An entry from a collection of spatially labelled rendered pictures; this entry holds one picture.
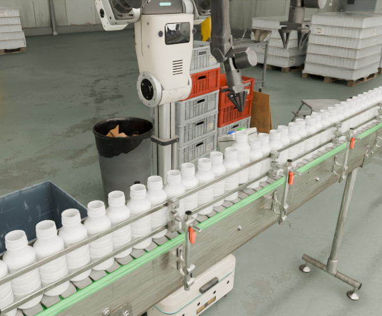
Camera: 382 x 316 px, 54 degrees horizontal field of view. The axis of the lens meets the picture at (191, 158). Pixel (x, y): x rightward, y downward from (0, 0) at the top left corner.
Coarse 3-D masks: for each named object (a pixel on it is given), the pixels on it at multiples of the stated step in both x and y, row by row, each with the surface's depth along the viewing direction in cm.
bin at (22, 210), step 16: (16, 192) 131; (32, 192) 135; (48, 192) 140; (64, 192) 131; (0, 208) 129; (16, 208) 133; (32, 208) 137; (48, 208) 142; (64, 208) 135; (80, 208) 125; (0, 224) 131; (16, 224) 135; (32, 224) 139; (0, 240) 132; (32, 240) 106
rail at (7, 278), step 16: (256, 160) 120; (224, 176) 110; (192, 192) 102; (160, 208) 94; (144, 240) 94; (0, 256) 76; (48, 256) 76; (112, 256) 88; (16, 272) 71; (80, 272) 82; (48, 288) 78; (16, 304) 74
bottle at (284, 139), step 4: (280, 128) 132; (284, 128) 134; (284, 132) 132; (280, 136) 133; (284, 136) 132; (280, 140) 132; (284, 140) 132; (288, 140) 133; (284, 144) 132; (288, 144) 133; (284, 152) 134; (288, 152) 136; (284, 156) 135; (284, 160) 135; (280, 164) 136
